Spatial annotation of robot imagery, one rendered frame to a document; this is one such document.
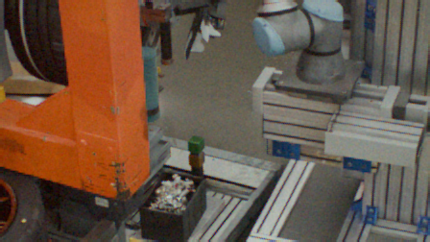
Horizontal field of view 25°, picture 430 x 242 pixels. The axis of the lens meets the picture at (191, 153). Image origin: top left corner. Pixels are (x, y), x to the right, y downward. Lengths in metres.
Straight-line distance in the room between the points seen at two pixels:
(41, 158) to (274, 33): 0.82
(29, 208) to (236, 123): 1.53
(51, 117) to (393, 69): 1.05
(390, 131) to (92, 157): 0.87
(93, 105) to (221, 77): 1.91
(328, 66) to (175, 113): 1.59
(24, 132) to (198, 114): 1.48
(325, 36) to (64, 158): 0.86
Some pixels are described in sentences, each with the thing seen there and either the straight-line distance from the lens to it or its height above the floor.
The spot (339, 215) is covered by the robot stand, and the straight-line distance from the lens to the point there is 3.36.
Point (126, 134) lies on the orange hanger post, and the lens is 2.80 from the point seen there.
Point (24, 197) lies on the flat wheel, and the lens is 3.01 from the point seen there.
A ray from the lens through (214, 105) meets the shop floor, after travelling 4.39.
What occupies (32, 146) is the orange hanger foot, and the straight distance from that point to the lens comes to 3.00.
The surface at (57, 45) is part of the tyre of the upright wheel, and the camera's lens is 3.17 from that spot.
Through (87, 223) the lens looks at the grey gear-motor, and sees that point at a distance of 3.35.
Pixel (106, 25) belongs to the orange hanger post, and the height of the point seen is 1.10.
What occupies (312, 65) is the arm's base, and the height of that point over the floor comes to 0.87.
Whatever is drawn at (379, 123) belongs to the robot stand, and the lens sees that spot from 2.85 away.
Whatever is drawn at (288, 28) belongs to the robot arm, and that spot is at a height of 1.02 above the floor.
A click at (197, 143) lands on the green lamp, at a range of 2.90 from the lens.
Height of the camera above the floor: 2.22
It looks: 33 degrees down
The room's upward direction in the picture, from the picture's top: 3 degrees counter-clockwise
